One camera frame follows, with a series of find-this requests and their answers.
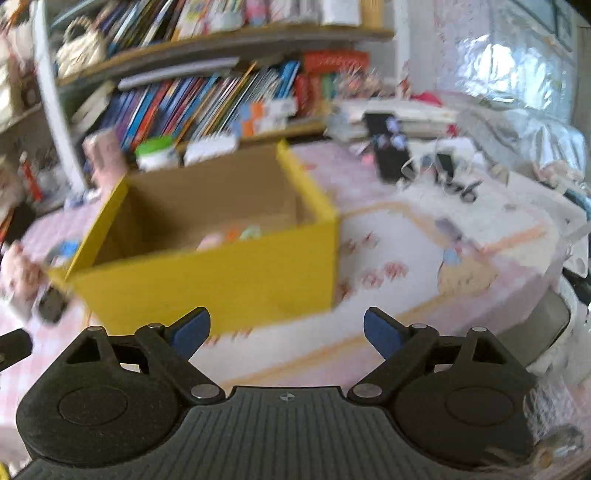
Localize pink plush toy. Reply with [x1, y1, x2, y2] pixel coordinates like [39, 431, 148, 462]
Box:
[0, 242, 47, 319]

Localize pink cylindrical device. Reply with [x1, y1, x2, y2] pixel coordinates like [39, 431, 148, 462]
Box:
[83, 128, 127, 185]

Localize white jar with green lid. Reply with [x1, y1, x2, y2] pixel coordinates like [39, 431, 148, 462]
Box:
[135, 136, 180, 172]

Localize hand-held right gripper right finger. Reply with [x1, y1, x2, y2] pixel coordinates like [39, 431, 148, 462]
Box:
[347, 307, 520, 407]

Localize red box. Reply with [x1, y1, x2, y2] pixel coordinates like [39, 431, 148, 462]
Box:
[302, 51, 370, 75]

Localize row of colourful books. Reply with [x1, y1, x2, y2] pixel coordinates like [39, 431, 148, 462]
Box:
[92, 0, 324, 47]
[69, 60, 333, 153]

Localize pink checked tablecloth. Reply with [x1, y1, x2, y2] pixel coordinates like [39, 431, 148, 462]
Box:
[0, 138, 568, 462]

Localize stack of white papers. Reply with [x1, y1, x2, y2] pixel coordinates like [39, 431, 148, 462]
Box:
[332, 99, 458, 139]

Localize yellow cardboard box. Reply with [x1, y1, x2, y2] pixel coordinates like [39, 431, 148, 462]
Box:
[46, 140, 341, 335]

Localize thick cream book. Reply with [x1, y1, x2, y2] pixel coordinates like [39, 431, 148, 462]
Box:
[69, 80, 116, 124]

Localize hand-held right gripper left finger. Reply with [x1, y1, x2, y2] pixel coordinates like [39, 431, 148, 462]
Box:
[60, 307, 227, 407]

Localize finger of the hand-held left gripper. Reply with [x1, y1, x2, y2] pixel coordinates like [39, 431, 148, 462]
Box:
[0, 329, 33, 370]

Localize white quilted pouch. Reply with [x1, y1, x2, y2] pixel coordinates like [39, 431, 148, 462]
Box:
[184, 136, 238, 167]

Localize silver foil sheet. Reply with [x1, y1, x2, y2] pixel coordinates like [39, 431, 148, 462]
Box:
[457, 37, 587, 185]

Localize black rectangular case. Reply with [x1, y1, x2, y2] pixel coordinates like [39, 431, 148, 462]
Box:
[365, 112, 411, 183]

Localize wooden bookshelf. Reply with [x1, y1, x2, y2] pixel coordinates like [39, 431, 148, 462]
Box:
[0, 0, 398, 153]

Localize white quilted handbag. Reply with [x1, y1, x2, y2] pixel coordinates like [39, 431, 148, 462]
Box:
[55, 16, 109, 77]

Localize white rolled paper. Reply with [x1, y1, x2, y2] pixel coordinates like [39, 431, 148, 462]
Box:
[117, 58, 241, 90]

